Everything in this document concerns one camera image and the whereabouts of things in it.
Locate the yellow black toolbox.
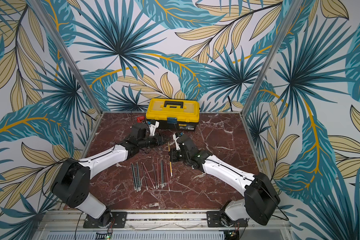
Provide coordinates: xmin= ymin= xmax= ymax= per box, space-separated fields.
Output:
xmin=146 ymin=98 xmax=200 ymax=131

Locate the dark blue capped pencil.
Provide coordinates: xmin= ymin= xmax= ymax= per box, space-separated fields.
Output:
xmin=141 ymin=163 xmax=148 ymax=189

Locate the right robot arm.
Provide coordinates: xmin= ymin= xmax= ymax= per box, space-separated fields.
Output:
xmin=169 ymin=133 xmax=280 ymax=227

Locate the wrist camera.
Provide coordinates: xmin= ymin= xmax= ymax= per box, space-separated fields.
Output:
xmin=172 ymin=133 xmax=185 ymax=151
xmin=130 ymin=120 xmax=160 ymax=140

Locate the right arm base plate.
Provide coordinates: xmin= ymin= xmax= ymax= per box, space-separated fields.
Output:
xmin=206 ymin=211 xmax=248 ymax=228

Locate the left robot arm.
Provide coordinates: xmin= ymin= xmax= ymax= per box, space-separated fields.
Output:
xmin=51 ymin=134 xmax=169 ymax=228

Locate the aluminium front rail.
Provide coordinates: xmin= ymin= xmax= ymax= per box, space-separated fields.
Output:
xmin=35 ymin=209 xmax=292 ymax=232

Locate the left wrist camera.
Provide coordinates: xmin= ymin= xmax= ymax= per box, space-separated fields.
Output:
xmin=130 ymin=120 xmax=160 ymax=140

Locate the yellow pencil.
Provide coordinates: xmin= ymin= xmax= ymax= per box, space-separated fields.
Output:
xmin=168 ymin=142 xmax=173 ymax=177

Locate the teal pencil group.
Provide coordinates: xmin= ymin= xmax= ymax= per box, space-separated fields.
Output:
xmin=161 ymin=159 xmax=165 ymax=189

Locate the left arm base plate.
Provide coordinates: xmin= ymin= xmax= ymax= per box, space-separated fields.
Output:
xmin=83 ymin=211 xmax=128 ymax=229

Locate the dark blue pencil group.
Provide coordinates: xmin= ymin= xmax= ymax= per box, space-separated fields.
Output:
xmin=152 ymin=162 xmax=158 ymax=190

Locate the dark blue printed pencil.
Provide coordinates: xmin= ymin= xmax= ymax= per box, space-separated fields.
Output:
xmin=136 ymin=162 xmax=141 ymax=192

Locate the red object behind toolbox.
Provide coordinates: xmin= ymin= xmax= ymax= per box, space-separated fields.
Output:
xmin=137 ymin=116 xmax=146 ymax=123

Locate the red capped pencil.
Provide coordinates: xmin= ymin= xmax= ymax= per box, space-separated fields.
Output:
xmin=143 ymin=163 xmax=156 ymax=189

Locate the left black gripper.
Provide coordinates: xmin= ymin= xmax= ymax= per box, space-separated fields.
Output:
xmin=138 ymin=132 xmax=172 ymax=149

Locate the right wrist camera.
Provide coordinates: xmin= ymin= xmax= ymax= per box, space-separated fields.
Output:
xmin=172 ymin=133 xmax=185 ymax=151

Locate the green pencil with eraser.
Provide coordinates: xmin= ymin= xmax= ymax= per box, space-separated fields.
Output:
xmin=137 ymin=166 xmax=142 ymax=191

